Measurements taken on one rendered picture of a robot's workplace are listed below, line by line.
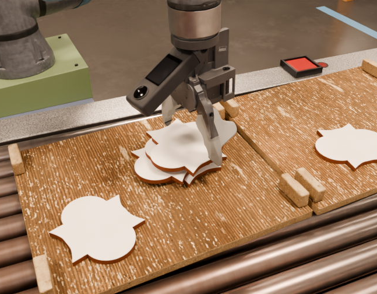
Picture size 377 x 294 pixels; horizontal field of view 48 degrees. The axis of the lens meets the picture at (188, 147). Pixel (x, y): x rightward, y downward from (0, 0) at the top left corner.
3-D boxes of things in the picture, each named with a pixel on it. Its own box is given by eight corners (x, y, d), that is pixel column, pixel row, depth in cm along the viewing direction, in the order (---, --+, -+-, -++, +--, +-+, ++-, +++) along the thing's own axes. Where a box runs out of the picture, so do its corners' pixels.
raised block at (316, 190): (292, 181, 72) (294, 168, 70) (301, 177, 72) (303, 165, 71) (314, 204, 67) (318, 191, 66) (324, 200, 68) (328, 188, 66)
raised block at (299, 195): (277, 185, 71) (279, 173, 69) (286, 182, 71) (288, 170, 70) (299, 209, 66) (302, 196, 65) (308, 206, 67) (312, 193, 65)
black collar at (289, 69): (279, 65, 110) (280, 59, 109) (305, 60, 112) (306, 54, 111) (295, 78, 104) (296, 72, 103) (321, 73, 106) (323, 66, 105)
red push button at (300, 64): (284, 66, 109) (284, 60, 109) (303, 62, 111) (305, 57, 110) (296, 76, 105) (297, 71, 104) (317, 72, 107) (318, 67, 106)
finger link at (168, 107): (188, 116, 80) (205, 93, 72) (162, 128, 78) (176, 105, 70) (180, 103, 81) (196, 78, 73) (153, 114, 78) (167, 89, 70)
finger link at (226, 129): (252, 153, 68) (230, 98, 67) (223, 168, 65) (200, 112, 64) (240, 154, 71) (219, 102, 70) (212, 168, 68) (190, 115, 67)
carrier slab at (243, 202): (11, 160, 78) (9, 153, 77) (209, 108, 92) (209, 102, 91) (47, 320, 53) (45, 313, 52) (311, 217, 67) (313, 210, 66)
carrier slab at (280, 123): (214, 108, 93) (214, 101, 92) (360, 70, 106) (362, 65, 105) (317, 216, 67) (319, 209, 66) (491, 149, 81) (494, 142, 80)
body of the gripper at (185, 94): (235, 102, 69) (238, 30, 62) (193, 121, 65) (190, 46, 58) (206, 84, 74) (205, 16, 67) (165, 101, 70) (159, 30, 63)
